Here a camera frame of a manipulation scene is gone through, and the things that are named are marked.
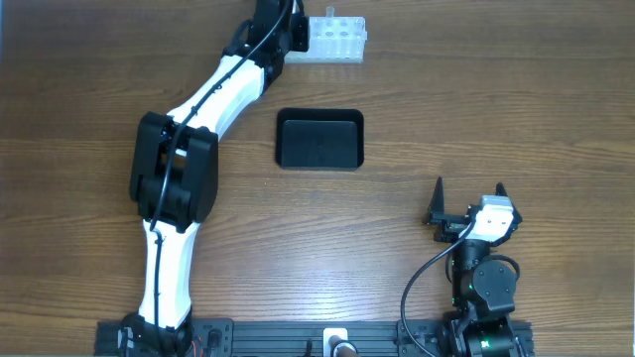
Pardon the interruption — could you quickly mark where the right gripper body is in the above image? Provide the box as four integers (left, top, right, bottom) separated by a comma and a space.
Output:
422, 206, 524, 245

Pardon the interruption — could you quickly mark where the black tray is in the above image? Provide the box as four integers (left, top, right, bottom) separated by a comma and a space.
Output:
275, 107, 366, 173

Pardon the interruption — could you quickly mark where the white test tube rack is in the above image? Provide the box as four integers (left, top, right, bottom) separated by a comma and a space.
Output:
284, 15, 369, 64

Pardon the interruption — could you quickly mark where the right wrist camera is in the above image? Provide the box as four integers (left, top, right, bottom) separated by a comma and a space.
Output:
465, 194, 516, 243

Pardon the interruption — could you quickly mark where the black cable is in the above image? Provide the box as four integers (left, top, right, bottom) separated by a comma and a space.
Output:
148, 0, 295, 234
399, 220, 477, 357

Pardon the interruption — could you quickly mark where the mounting rail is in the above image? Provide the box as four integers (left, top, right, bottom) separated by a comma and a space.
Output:
93, 317, 536, 357

